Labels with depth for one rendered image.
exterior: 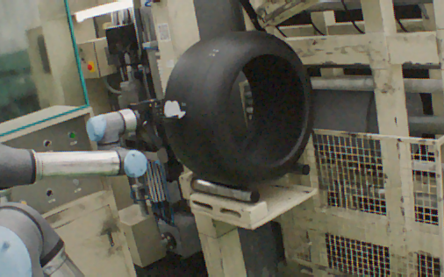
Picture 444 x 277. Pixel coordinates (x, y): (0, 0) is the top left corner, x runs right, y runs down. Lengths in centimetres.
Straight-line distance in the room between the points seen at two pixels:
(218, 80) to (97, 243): 96
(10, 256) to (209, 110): 117
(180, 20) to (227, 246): 99
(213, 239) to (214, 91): 80
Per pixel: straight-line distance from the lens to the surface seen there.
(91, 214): 241
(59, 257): 100
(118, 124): 175
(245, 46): 195
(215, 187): 215
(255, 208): 202
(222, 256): 247
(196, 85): 189
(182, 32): 224
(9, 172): 149
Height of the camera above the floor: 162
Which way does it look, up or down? 15 degrees down
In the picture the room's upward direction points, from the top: 11 degrees counter-clockwise
